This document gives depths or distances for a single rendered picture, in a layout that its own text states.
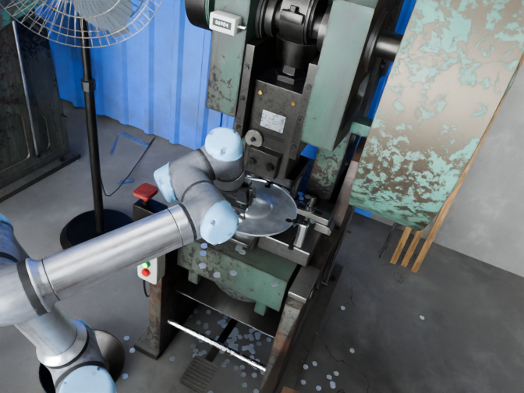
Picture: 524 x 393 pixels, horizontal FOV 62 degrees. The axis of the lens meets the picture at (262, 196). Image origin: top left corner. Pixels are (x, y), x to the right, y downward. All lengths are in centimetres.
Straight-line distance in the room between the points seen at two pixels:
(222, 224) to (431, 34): 47
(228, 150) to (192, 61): 196
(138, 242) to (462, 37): 63
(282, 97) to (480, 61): 59
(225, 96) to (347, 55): 36
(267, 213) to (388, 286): 121
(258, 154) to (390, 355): 122
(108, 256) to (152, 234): 8
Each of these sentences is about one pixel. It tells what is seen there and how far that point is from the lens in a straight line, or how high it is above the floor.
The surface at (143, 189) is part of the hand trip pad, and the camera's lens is 144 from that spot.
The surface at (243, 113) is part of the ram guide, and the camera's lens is 126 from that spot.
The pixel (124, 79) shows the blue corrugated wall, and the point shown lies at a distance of 316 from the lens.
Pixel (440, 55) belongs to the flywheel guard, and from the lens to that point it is 79.
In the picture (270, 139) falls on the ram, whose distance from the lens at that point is 129.
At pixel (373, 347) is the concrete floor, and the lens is 215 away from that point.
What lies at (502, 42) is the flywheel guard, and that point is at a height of 148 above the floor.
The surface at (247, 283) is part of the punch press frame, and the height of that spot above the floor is 56.
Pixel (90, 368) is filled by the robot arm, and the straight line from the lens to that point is 112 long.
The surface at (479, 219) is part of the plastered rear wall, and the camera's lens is 275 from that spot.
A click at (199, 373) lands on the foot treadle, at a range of 171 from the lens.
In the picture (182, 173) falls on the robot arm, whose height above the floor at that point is 113.
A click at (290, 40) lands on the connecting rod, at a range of 122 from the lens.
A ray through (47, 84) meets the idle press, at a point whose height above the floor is 51.
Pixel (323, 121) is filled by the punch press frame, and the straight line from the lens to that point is 116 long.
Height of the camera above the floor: 163
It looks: 37 degrees down
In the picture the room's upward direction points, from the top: 11 degrees clockwise
